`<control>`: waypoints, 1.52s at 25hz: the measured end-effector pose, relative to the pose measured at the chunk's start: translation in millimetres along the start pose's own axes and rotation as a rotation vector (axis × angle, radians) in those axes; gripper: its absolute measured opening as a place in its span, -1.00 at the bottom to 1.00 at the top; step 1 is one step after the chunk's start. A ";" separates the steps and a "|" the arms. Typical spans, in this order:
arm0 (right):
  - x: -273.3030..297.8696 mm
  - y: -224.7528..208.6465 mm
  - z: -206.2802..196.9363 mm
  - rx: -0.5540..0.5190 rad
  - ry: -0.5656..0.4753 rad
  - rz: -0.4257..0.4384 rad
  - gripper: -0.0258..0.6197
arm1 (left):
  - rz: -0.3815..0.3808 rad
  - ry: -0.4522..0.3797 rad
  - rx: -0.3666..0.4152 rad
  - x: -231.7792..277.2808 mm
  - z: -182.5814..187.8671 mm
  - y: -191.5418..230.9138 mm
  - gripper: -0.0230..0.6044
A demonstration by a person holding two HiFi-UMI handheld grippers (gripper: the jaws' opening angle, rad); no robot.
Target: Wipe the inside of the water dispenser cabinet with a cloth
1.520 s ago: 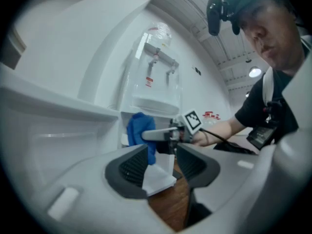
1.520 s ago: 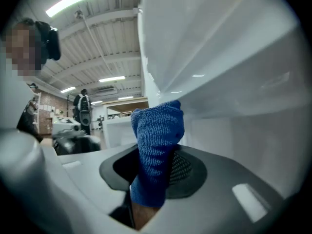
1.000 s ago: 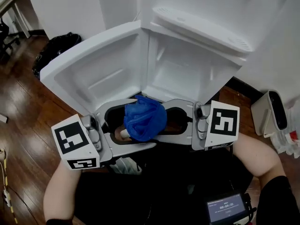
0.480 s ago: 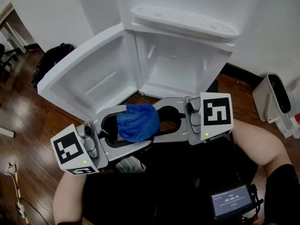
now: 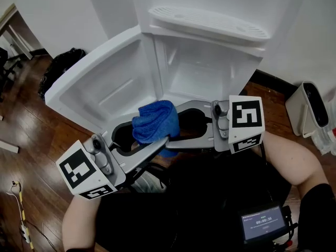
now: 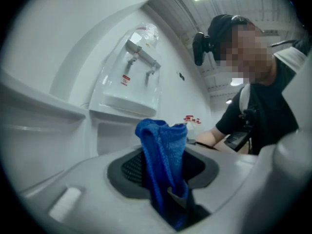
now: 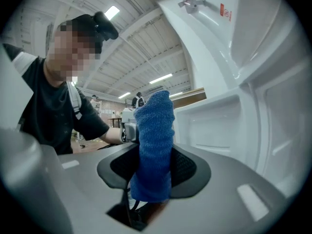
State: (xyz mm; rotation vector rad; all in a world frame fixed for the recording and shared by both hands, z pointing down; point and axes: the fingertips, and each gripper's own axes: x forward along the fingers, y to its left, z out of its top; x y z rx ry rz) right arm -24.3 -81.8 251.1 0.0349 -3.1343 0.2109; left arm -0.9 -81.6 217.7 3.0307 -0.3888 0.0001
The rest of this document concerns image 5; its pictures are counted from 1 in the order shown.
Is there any clear bag of bottles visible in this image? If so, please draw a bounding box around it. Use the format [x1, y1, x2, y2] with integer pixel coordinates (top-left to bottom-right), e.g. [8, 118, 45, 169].
[311, 87, 336, 156]

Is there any white-legged desk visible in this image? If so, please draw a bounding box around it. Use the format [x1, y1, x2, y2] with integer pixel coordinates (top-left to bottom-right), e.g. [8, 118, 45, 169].
[0, 3, 34, 60]

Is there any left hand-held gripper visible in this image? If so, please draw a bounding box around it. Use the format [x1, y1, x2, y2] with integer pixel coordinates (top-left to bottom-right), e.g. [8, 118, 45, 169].
[55, 119, 171, 201]

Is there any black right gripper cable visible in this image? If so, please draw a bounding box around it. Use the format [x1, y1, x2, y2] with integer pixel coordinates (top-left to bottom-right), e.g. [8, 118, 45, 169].
[258, 143, 267, 165]

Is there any thin black floor cable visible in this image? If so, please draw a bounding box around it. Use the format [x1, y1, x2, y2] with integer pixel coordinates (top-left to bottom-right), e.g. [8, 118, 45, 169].
[25, 219, 57, 252]

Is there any grey sneaker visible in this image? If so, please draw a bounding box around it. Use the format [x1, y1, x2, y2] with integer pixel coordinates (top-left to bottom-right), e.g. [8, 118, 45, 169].
[133, 171, 167, 194]

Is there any white drip tray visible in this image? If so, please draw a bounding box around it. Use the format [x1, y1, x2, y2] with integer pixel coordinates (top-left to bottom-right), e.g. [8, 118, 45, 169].
[148, 6, 271, 42]

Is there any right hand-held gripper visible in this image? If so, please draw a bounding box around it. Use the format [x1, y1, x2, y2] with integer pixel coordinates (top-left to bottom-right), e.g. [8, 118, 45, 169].
[166, 94, 265, 155]

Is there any yellow and white cable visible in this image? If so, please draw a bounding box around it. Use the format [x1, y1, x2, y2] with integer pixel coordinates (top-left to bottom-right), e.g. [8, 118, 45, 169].
[6, 181, 35, 252]

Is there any black trash bag bin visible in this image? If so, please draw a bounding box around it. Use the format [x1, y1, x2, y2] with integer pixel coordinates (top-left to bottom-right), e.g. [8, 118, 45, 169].
[38, 47, 87, 101]

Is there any black office chair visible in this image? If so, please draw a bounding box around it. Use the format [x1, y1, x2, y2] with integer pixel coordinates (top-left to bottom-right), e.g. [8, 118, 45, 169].
[0, 47, 23, 102]

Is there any white water dispenser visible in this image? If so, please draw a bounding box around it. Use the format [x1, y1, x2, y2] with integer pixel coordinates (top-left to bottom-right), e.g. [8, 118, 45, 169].
[44, 0, 312, 133]

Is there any white plank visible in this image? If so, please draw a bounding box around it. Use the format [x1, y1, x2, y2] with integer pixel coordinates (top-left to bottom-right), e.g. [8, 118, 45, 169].
[0, 140, 20, 154]

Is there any blue cloth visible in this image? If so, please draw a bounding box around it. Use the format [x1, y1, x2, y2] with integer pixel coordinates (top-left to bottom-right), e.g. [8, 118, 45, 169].
[131, 100, 181, 159]

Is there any beige slim waste bin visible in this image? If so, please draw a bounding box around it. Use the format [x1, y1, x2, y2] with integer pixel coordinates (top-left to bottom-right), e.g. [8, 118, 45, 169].
[285, 81, 330, 139]

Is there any black screen device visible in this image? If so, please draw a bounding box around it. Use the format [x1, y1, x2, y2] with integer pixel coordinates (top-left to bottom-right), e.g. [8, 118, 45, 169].
[237, 203, 299, 252]

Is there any person's left forearm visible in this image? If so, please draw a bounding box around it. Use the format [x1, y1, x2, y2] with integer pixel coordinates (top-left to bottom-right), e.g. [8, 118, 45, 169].
[62, 195, 102, 252]

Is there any person's right forearm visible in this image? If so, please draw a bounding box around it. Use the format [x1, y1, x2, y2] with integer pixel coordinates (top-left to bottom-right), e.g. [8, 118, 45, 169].
[253, 131, 329, 187]

